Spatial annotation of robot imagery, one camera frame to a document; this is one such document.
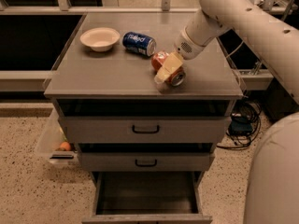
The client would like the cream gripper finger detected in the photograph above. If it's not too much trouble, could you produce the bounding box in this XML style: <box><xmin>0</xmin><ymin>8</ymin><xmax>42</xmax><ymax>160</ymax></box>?
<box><xmin>154</xmin><ymin>51</ymin><xmax>185</xmax><ymax>85</ymax></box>

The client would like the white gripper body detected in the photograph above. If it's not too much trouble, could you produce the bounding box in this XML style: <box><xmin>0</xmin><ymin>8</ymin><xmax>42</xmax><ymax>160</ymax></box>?
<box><xmin>174</xmin><ymin>29</ymin><xmax>204</xmax><ymax>60</ymax></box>

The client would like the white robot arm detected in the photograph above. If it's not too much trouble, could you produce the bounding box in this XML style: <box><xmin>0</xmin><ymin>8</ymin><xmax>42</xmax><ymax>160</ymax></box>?
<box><xmin>155</xmin><ymin>0</ymin><xmax>299</xmax><ymax>224</ymax></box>

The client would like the blue pepsi can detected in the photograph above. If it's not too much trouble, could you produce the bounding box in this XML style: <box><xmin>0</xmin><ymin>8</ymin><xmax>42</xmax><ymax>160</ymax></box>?
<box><xmin>122</xmin><ymin>32</ymin><xmax>156</xmax><ymax>57</ymax></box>

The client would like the grey drawer cabinet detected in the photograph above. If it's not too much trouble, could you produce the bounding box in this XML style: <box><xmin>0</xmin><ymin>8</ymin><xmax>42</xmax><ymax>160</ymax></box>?
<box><xmin>43</xmin><ymin>12</ymin><xmax>244</xmax><ymax>224</ymax></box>

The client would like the grey top drawer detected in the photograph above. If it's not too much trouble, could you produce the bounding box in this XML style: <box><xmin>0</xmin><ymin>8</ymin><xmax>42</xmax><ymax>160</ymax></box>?
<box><xmin>59</xmin><ymin>117</ymin><xmax>231</xmax><ymax>144</ymax></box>

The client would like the grey middle drawer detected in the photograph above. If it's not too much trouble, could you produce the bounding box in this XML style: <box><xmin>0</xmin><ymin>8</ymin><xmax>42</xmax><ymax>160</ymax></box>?
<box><xmin>78</xmin><ymin>152</ymin><xmax>215</xmax><ymax>172</ymax></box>

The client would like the grey open bottom drawer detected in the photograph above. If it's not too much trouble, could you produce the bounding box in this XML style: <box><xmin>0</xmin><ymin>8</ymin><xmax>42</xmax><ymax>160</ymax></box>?
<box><xmin>82</xmin><ymin>172</ymin><xmax>212</xmax><ymax>224</ymax></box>

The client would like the white bowl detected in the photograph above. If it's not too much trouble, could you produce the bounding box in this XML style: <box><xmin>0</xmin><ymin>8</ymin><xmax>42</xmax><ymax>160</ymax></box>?
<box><xmin>80</xmin><ymin>27</ymin><xmax>120</xmax><ymax>52</ymax></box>

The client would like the dark cabinet at right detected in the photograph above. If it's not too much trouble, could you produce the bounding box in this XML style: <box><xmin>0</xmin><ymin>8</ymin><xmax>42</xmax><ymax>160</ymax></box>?
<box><xmin>263</xmin><ymin>78</ymin><xmax>299</xmax><ymax>121</ymax></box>

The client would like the orange fruit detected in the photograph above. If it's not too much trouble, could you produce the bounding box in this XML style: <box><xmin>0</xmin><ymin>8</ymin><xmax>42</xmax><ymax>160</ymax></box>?
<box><xmin>59</xmin><ymin>142</ymin><xmax>72</xmax><ymax>151</ymax></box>

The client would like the clear plastic bin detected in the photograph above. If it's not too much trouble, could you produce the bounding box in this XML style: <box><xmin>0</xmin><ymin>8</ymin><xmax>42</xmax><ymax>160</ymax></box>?
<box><xmin>35</xmin><ymin>109</ymin><xmax>78</xmax><ymax>167</ymax></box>

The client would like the white power cable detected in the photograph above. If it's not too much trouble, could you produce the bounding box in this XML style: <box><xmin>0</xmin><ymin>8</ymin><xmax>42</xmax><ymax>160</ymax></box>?
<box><xmin>225</xmin><ymin>40</ymin><xmax>246</xmax><ymax>60</ymax></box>

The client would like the black top drawer handle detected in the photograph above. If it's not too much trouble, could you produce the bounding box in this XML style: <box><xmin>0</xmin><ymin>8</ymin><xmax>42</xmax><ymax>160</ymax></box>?
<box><xmin>132</xmin><ymin>125</ymin><xmax>160</xmax><ymax>134</ymax></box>

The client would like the black drawer handle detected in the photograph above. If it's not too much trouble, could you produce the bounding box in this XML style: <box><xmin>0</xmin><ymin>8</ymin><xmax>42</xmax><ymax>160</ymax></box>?
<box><xmin>135</xmin><ymin>160</ymin><xmax>158</xmax><ymax>167</ymax></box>
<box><xmin>132</xmin><ymin>125</ymin><xmax>160</xmax><ymax>134</ymax></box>

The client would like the black middle drawer handle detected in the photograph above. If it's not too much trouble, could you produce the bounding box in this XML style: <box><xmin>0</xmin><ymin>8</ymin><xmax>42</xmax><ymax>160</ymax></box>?
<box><xmin>135</xmin><ymin>160</ymin><xmax>158</xmax><ymax>167</ymax></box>

